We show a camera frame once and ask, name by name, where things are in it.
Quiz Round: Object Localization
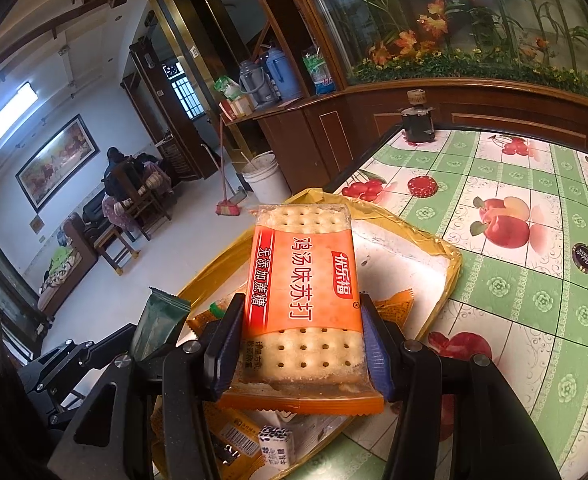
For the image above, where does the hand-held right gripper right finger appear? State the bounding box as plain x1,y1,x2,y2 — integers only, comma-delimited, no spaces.
359,292,562,480

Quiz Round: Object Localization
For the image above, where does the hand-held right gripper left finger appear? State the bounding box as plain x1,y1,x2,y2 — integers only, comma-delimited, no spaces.
48,292,247,480

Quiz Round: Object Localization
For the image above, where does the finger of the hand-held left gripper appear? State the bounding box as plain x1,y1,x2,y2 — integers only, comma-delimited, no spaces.
41,395,87,431
20,324,137,396

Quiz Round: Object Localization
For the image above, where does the small orange snack packet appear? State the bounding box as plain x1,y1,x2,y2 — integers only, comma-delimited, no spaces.
186,300,235,346

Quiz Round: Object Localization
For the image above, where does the dark green snack packet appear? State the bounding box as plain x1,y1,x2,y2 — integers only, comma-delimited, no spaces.
128,286,192,361

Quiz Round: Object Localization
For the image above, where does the gold cardboard box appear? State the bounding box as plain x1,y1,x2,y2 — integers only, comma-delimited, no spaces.
151,187,462,480

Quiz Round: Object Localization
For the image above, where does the orange label cracker packet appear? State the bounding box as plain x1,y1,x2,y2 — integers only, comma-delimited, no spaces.
219,203,385,416

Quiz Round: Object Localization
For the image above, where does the small white blue candy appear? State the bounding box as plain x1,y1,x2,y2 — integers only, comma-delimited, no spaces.
258,425,295,471

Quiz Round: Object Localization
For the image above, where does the orange barcode snack packet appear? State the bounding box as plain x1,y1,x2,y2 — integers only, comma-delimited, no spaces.
151,395,275,480

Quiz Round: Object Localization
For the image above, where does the wooden sofa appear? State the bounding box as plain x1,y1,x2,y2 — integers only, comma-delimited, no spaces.
36,212,99,318

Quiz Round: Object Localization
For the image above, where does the wooden stool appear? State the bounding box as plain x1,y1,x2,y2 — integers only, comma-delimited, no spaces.
94,225,139,277

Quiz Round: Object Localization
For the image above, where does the red broom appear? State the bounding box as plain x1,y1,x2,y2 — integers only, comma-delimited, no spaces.
216,112,249,218

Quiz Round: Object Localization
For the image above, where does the fruit print tablecloth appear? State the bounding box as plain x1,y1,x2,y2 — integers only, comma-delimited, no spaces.
324,127,588,480

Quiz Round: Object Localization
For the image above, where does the wooden chair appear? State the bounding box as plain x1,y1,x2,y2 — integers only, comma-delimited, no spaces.
111,157,175,241

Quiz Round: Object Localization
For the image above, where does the white bucket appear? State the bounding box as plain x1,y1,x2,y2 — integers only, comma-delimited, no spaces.
241,152,292,204

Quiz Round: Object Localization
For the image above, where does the low wooden cabinet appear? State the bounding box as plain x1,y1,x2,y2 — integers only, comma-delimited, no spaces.
221,92,355,193

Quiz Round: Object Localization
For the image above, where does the dark liquid bottle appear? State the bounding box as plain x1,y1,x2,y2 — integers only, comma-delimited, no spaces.
399,89,435,143

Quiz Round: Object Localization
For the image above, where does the small cardboard box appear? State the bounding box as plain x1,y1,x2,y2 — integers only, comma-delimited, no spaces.
221,95,255,121

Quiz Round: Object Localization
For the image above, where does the ceiling light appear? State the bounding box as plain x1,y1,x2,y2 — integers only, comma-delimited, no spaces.
0,82,39,147

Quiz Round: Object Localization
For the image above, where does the barred window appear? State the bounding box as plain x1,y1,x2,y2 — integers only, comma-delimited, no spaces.
164,62,199,121

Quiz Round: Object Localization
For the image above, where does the green snack bag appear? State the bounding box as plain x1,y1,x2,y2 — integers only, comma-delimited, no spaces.
214,76,242,102

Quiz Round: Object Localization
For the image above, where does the grey thermos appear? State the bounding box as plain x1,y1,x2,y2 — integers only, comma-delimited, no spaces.
238,59,277,108

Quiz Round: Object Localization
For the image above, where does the blue thermos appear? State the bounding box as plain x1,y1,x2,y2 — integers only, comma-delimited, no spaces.
264,47,302,101

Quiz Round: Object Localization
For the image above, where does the green white plastic bag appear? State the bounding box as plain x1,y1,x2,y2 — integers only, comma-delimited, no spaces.
301,47,337,96

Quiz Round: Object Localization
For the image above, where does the framed wall picture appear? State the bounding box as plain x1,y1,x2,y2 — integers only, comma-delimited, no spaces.
15,114,99,213

